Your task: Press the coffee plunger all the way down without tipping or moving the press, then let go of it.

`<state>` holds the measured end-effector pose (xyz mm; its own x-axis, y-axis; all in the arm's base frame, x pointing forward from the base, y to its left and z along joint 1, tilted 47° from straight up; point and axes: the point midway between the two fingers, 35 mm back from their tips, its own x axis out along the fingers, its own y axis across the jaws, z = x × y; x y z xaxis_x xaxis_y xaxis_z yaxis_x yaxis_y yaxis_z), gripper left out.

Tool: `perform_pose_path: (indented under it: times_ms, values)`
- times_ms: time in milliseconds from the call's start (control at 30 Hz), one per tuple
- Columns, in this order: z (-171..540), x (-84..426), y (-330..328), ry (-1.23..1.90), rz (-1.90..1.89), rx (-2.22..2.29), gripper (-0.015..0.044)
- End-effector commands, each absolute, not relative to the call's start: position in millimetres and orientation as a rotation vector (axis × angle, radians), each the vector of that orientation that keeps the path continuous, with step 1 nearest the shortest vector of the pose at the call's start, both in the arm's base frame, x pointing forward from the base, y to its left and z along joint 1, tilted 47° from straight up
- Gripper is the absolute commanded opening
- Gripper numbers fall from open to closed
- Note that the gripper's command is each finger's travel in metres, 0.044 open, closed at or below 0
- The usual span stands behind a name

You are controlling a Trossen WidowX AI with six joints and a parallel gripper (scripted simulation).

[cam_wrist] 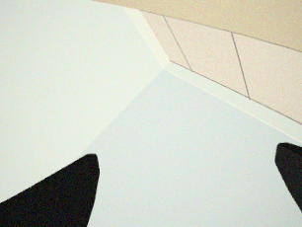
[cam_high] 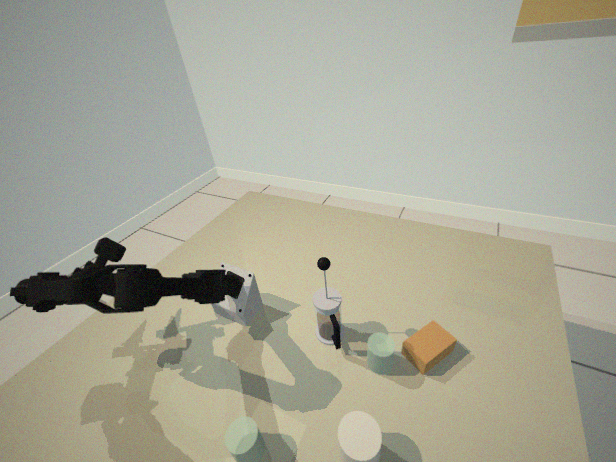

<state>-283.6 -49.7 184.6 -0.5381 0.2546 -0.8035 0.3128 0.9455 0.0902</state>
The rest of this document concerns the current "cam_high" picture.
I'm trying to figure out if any glass french press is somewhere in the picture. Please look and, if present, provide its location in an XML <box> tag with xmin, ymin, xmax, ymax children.
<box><xmin>313</xmin><ymin>257</ymin><xmax>345</xmax><ymax>349</ymax></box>

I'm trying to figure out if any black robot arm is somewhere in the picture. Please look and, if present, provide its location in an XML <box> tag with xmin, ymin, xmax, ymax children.
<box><xmin>10</xmin><ymin>264</ymin><xmax>244</xmax><ymax>314</ymax></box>

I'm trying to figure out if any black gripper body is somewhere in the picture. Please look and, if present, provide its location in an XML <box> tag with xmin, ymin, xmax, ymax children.
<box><xmin>73</xmin><ymin>237</ymin><xmax>126</xmax><ymax>301</ymax></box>

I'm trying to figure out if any orange rectangular block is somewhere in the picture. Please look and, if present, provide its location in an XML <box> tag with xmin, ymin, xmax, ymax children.
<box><xmin>401</xmin><ymin>320</ymin><xmax>457</xmax><ymax>375</ymax></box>

